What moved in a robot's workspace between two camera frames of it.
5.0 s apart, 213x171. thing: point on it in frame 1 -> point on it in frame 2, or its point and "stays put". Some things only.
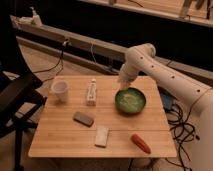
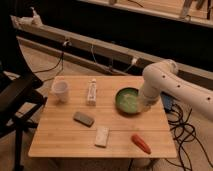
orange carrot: [140, 143] stays put
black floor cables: [184, 132] stays put
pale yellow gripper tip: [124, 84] -> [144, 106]
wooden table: [94, 117] stays put
